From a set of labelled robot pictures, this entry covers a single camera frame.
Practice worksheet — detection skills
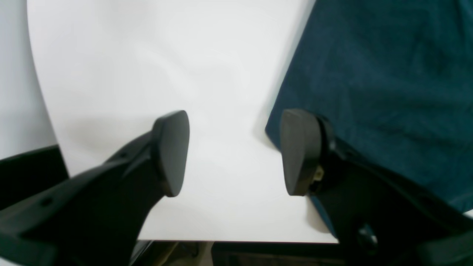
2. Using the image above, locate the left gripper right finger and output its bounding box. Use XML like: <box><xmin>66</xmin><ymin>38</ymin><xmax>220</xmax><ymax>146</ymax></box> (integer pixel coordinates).
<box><xmin>279</xmin><ymin>109</ymin><xmax>472</xmax><ymax>266</ymax></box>

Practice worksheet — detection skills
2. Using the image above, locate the dark navy T-shirt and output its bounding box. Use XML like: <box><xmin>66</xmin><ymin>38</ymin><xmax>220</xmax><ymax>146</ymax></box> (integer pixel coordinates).
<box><xmin>265</xmin><ymin>0</ymin><xmax>473</xmax><ymax>213</ymax></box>

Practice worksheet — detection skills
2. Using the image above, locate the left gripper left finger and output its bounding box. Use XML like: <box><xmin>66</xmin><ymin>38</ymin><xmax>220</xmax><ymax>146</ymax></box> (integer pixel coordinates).
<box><xmin>1</xmin><ymin>110</ymin><xmax>190</xmax><ymax>266</ymax></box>

